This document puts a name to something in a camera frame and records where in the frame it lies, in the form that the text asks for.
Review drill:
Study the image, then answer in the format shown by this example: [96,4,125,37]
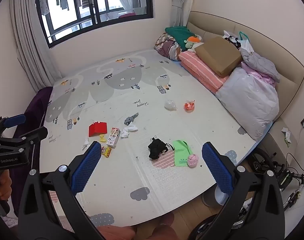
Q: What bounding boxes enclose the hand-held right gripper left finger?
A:
[17,141,102,240]

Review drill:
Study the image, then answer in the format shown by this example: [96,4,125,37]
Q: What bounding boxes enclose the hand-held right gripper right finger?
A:
[194,142,285,240]

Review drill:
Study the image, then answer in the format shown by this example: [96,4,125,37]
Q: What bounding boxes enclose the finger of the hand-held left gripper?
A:
[0,126,49,152]
[0,114,26,140]

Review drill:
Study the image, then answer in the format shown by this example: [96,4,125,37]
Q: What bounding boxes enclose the person's left hand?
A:
[0,169,13,201]

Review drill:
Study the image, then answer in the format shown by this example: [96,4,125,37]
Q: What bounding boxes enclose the purple cloth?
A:
[9,87,54,218]

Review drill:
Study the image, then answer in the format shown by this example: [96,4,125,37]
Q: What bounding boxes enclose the pink cloth ball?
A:
[187,154,200,168]

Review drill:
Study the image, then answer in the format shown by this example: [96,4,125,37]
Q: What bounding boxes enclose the white round bin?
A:
[200,185,233,207]

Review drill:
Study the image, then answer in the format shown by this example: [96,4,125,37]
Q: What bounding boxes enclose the green pouch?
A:
[172,140,194,167]

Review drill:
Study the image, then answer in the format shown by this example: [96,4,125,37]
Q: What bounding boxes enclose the white carton with red print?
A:
[106,127,121,148]

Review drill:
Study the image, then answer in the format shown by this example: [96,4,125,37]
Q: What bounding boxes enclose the red cardboard box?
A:
[88,122,108,138]

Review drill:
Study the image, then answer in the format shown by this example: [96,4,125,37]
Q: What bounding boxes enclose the grey rag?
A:
[124,112,139,125]

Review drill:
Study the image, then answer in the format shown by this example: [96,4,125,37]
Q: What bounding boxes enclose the black cloth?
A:
[148,137,176,159]

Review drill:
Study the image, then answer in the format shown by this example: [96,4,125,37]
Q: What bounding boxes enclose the folded bicycle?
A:
[197,147,304,240]

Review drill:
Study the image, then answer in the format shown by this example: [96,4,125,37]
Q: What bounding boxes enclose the large white plastic bag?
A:
[215,67,280,140]

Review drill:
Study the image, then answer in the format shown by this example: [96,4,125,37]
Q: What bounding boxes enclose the person's own legs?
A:
[99,215,178,240]

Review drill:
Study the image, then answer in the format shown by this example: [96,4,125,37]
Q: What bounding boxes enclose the paper tags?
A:
[281,127,292,147]

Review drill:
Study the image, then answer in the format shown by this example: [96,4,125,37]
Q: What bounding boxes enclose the long grey curtain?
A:
[9,0,63,93]

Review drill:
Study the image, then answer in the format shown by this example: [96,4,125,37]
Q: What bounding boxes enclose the clear plastic wrap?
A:
[164,99,178,111]

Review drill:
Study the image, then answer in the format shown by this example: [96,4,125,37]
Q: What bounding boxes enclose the pink striped pillow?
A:
[179,50,228,94]

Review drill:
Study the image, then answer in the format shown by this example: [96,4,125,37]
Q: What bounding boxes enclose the pink cloth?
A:
[241,62,277,87]

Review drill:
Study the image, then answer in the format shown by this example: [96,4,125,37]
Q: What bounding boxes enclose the brown cardboard box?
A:
[194,36,243,78]

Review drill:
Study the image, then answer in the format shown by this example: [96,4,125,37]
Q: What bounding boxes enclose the grey quilted jacket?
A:
[239,47,281,87]

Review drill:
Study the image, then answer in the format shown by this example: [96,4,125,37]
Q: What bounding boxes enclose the green and orange plush toy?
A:
[184,35,203,53]

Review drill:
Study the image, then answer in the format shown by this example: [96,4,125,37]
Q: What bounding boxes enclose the black and white patterned bag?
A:
[222,30,242,49]

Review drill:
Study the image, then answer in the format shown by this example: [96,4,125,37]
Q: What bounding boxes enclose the black framed window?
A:
[34,0,154,49]

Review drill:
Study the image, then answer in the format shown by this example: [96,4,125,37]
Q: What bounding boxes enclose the striped multicolour quilt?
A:
[154,32,185,61]

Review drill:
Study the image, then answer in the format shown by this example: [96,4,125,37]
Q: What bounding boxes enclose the beige padded headboard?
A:
[187,11,304,123]

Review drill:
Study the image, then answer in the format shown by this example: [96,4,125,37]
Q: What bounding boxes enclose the green knitted blanket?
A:
[165,26,196,46]

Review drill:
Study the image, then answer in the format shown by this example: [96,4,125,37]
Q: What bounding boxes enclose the tied grey curtain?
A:
[169,0,196,28]

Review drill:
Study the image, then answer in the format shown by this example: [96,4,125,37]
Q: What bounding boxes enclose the black cable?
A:
[285,152,304,172]

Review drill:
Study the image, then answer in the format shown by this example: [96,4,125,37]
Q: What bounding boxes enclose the white bag with green handles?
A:
[238,31,255,53]

